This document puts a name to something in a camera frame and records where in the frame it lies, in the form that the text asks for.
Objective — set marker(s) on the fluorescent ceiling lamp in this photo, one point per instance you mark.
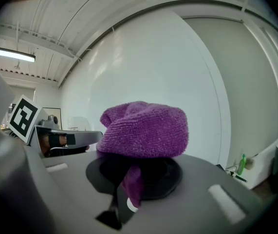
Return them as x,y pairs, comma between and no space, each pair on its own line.
14,55

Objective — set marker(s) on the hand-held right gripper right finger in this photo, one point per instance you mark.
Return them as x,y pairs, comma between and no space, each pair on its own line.
197,194

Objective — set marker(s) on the green plastic bottle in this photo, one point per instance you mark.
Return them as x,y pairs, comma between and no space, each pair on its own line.
241,166

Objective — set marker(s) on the black vanity counter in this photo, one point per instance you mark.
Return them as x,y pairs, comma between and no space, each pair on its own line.
221,167

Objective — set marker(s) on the person's left hand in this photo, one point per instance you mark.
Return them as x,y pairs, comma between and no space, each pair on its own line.
46,144

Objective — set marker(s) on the purple cloth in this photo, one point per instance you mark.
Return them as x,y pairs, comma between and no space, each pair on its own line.
143,130

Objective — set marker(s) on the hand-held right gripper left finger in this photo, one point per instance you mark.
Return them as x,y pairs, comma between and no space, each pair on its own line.
63,194

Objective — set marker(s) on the black pen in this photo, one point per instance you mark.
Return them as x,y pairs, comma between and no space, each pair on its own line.
241,179

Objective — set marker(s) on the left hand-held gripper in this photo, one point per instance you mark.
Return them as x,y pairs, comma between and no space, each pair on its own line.
23,118

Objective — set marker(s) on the small black object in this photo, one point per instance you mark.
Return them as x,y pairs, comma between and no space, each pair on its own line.
231,172

